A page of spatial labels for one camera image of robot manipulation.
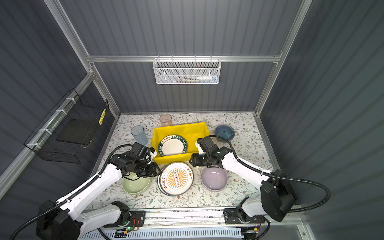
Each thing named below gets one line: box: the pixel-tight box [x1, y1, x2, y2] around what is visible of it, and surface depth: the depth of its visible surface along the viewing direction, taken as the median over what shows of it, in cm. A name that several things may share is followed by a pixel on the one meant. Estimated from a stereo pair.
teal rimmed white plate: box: [158, 135, 188, 157], surface depth 103 cm
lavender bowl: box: [200, 166, 229, 192], surface depth 86 cm
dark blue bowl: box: [214, 124, 235, 143], surface depth 107 cm
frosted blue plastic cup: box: [130, 125, 148, 146], surface depth 98 cm
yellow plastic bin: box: [152, 122, 211, 165], surface depth 104 cm
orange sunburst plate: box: [157, 161, 194, 197], surface depth 86 cm
